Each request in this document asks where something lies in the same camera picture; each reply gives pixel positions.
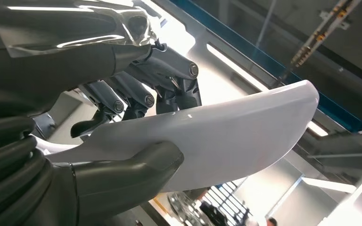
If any long ceiling light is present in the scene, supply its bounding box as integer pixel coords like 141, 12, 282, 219
206, 43, 271, 93
301, 176, 357, 194
306, 120, 329, 138

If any blue ceiling beam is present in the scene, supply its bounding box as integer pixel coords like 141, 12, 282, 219
168, 0, 362, 132

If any hanging yellow cable rail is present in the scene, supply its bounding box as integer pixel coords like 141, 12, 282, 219
290, 0, 361, 68

